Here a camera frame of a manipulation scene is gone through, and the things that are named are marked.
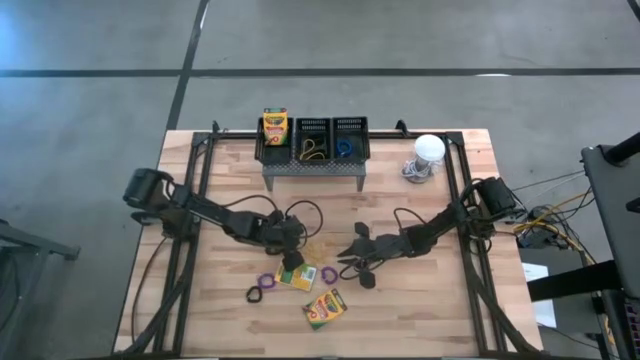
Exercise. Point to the grey flat panel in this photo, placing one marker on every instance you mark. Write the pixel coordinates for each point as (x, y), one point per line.
(615, 210)

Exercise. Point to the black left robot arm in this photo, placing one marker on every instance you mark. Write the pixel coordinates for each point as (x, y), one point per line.
(215, 215)

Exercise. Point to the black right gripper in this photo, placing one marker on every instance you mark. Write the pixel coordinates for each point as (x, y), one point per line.
(385, 246)

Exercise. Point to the black aluminium table frame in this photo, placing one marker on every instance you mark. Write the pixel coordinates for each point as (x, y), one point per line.
(205, 165)

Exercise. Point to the white mushroom-shaped lamp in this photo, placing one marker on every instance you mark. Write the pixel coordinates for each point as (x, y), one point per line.
(429, 146)

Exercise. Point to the grey perforated metal shelf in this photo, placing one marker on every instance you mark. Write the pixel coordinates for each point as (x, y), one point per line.
(315, 170)

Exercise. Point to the black strut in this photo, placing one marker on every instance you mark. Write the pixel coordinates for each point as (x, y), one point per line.
(575, 282)

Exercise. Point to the white paper sheet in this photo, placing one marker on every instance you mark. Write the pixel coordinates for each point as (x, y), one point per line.
(534, 272)

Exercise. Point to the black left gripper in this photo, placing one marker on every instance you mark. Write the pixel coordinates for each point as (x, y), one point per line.
(287, 232)

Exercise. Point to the black plastic basket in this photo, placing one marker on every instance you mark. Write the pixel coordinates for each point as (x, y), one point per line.
(362, 145)
(260, 150)
(327, 130)

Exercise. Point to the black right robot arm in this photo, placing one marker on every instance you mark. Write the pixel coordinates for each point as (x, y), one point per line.
(440, 222)

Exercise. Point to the yellow green crayon box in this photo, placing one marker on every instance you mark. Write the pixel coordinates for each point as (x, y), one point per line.
(276, 127)
(300, 277)
(325, 308)

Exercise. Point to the black coil wristband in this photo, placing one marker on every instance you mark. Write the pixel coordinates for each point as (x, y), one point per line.
(248, 295)

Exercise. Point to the grey metal cart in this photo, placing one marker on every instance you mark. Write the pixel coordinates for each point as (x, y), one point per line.
(30, 245)

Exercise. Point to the black pole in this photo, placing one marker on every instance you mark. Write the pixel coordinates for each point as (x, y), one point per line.
(622, 149)

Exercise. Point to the blue coil wristband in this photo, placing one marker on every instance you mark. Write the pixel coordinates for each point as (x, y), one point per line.
(340, 148)

